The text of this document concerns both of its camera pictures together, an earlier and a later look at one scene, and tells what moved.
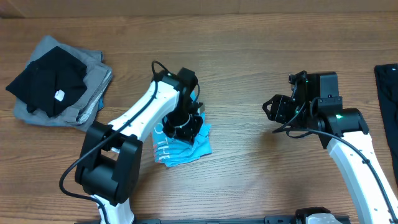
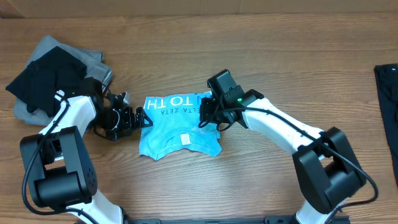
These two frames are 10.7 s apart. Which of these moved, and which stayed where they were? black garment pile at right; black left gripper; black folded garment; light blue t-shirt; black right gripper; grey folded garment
Moved: light blue t-shirt; black left gripper; black right gripper
Stayed: grey folded garment; black folded garment; black garment pile at right
